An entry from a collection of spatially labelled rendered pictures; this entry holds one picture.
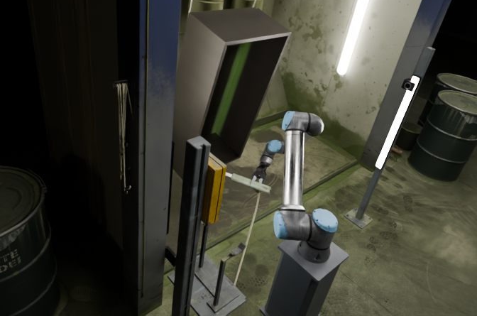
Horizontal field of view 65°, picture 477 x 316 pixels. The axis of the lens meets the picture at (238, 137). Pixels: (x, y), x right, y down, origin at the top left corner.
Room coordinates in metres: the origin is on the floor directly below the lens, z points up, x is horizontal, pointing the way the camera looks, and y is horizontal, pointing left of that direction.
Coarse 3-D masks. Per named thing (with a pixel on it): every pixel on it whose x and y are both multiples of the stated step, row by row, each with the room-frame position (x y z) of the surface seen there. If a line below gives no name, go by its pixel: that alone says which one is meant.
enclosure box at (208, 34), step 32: (192, 32) 2.25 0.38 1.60; (224, 32) 2.17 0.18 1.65; (256, 32) 2.32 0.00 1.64; (288, 32) 2.48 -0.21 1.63; (192, 64) 2.23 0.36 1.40; (224, 64) 2.68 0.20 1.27; (256, 64) 2.67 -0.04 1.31; (192, 96) 2.21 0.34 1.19; (224, 96) 2.81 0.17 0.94; (256, 96) 2.63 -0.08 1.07; (192, 128) 2.19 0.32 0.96; (224, 128) 2.82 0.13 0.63; (224, 160) 2.57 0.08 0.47
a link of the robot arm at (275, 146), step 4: (276, 140) 2.35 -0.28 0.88; (268, 144) 2.34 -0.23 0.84; (272, 144) 2.32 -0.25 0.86; (276, 144) 2.33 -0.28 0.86; (280, 144) 2.33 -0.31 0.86; (268, 148) 2.32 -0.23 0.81; (272, 148) 2.30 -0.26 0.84; (276, 148) 2.30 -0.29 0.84; (280, 148) 2.31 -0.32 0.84; (268, 152) 2.36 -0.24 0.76; (272, 152) 2.32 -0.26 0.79; (276, 152) 2.32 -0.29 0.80; (280, 152) 2.32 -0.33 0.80
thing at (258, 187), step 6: (228, 174) 2.25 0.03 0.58; (234, 174) 2.24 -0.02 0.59; (234, 180) 2.23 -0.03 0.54; (240, 180) 2.20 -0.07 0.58; (246, 180) 2.20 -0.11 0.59; (252, 180) 2.20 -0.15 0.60; (252, 186) 2.16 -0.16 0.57; (258, 186) 2.16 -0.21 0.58; (264, 186) 2.16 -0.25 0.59; (258, 192) 2.28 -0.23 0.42
